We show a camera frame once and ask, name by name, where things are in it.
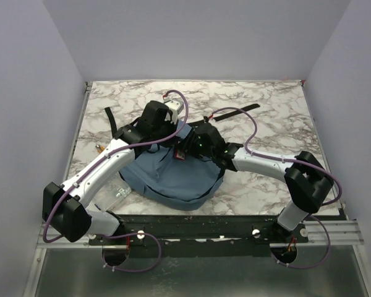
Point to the red white eraser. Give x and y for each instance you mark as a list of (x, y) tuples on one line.
[(179, 154)]

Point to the blue backpack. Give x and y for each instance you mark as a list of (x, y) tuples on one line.
[(177, 184)]

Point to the clear plastic box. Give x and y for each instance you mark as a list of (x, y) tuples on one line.
[(114, 191)]

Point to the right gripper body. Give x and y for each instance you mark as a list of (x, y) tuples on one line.
[(193, 146)]

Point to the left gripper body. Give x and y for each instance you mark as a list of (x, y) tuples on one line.
[(167, 130)]

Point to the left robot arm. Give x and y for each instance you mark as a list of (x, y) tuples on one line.
[(65, 205)]

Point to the aluminium frame rail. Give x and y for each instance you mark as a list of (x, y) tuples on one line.
[(269, 117)]

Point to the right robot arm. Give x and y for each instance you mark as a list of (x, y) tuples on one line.
[(308, 183)]

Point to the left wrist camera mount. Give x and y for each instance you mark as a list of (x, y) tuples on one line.
[(175, 107)]

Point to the yellow utility knife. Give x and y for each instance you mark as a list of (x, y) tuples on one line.
[(99, 148)]

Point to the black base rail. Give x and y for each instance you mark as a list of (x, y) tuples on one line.
[(197, 236)]

